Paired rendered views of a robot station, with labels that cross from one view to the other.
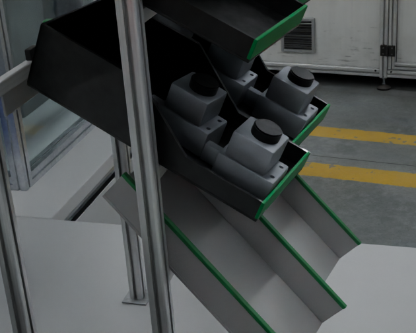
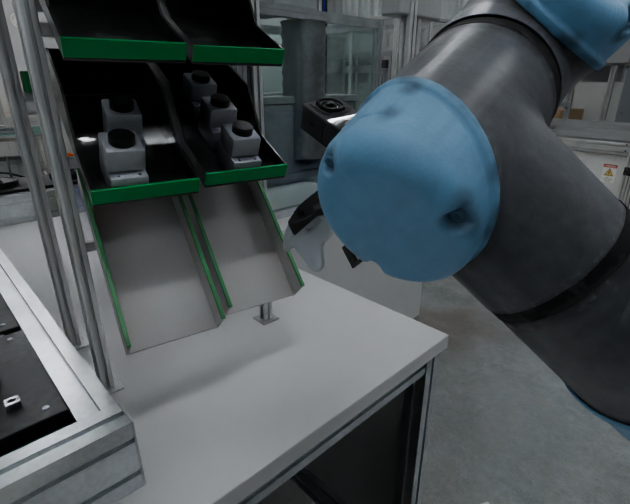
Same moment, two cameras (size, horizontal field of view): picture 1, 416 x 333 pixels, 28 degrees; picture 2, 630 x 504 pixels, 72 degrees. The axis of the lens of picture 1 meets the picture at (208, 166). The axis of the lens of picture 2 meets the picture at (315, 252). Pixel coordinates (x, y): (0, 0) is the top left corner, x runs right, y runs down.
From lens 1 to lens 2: 0.70 m
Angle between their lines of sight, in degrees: 27
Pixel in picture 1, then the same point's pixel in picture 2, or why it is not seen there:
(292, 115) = (229, 157)
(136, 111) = (41, 105)
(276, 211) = (254, 243)
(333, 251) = (291, 287)
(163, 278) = (70, 242)
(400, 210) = not seen: hidden behind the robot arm
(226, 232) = (174, 237)
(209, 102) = (111, 114)
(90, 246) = not seen: hidden behind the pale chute
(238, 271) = (160, 264)
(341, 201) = not seen: hidden behind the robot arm
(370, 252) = (386, 315)
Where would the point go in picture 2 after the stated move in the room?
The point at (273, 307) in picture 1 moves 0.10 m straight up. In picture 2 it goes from (172, 298) to (163, 233)
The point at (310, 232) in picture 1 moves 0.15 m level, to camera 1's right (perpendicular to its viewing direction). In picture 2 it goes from (278, 268) to (358, 286)
